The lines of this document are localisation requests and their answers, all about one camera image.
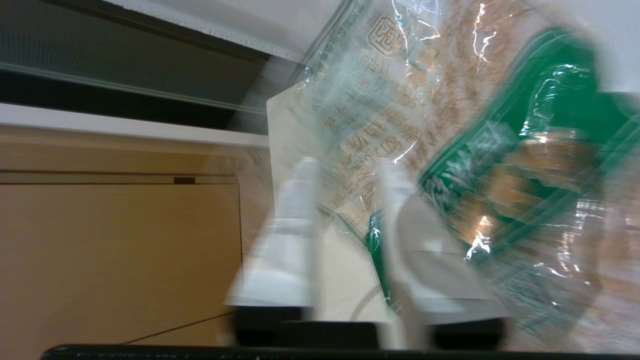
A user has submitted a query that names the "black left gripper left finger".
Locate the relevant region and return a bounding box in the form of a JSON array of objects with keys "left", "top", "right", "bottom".
[{"left": 224, "top": 157, "right": 322, "bottom": 347}]

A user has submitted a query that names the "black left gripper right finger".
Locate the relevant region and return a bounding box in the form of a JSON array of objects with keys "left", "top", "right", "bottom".
[{"left": 374, "top": 158, "right": 509, "bottom": 352}]

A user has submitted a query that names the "clear bag green band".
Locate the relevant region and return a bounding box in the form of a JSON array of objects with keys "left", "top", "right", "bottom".
[{"left": 267, "top": 0, "right": 640, "bottom": 357}]

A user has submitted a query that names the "dark wardrobe panel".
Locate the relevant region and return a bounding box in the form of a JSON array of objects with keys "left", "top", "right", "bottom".
[{"left": 0, "top": 0, "right": 306, "bottom": 132}]

